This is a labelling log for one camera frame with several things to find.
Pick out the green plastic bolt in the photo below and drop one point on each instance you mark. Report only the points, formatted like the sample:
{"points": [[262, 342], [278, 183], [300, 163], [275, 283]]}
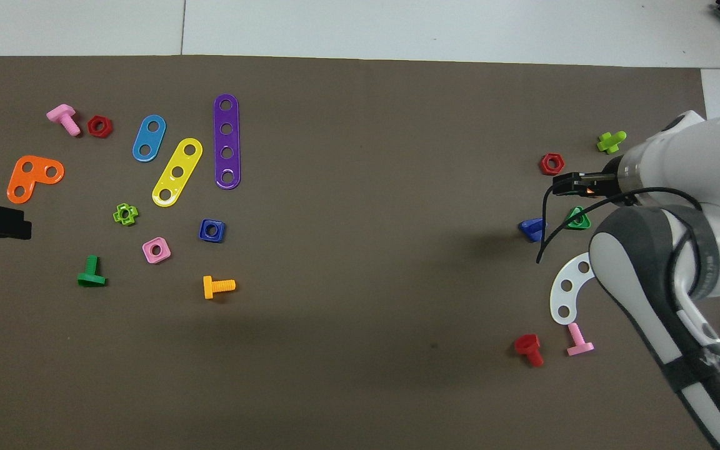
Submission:
{"points": [[91, 279]]}

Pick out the red hexagonal nut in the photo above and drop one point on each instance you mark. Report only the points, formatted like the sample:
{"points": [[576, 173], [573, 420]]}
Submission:
{"points": [[544, 167], [92, 130]]}

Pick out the pink square nut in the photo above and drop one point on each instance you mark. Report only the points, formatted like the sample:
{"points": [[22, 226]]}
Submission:
{"points": [[149, 253]]}

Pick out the green triangular nut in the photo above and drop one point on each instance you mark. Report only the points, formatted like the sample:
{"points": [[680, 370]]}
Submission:
{"points": [[571, 222]]}

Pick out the pink plastic bolt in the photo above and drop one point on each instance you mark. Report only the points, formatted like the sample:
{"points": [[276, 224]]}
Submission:
{"points": [[63, 117], [577, 340]]}

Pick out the white curved perforated plate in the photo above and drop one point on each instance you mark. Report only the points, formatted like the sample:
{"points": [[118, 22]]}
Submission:
{"points": [[563, 300]]}

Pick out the yellow three-hole strip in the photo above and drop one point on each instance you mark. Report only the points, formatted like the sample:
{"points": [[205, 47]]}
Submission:
{"points": [[184, 161]]}

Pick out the red plastic bolt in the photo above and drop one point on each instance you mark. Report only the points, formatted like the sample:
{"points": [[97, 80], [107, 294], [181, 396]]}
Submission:
{"points": [[530, 350]]}

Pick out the blue square nut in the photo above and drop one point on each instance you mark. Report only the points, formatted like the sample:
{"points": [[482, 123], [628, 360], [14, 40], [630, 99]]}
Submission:
{"points": [[203, 225]]}

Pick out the light green cross nut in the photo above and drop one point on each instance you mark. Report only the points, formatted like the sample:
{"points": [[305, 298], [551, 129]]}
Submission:
{"points": [[118, 215]]}

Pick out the blue two-hole strip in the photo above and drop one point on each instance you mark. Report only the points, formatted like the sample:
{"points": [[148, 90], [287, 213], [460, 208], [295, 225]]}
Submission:
{"points": [[149, 138]]}

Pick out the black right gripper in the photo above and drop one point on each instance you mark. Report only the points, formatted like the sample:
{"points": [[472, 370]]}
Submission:
{"points": [[604, 182]]}

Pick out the brown table mat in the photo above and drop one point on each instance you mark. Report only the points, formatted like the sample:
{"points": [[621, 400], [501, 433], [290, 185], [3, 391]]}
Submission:
{"points": [[360, 344]]}

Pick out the orange plastic bolt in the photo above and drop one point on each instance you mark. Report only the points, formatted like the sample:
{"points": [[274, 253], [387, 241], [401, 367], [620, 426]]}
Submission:
{"points": [[216, 287]]}

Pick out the purple four-hole strip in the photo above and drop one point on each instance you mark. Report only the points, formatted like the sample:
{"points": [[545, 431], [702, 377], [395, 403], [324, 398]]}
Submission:
{"points": [[227, 141]]}

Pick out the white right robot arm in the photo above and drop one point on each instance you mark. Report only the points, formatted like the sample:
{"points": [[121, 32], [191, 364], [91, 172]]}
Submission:
{"points": [[679, 156]]}

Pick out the orange heart-shaped plate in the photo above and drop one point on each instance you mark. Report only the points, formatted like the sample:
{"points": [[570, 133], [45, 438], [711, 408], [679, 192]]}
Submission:
{"points": [[35, 178]]}

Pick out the light green cross bolt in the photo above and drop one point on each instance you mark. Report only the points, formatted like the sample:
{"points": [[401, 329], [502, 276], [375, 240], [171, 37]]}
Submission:
{"points": [[610, 142]]}

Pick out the blue plastic bolt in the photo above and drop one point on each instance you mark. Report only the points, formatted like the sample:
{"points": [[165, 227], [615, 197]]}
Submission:
{"points": [[530, 230]]}

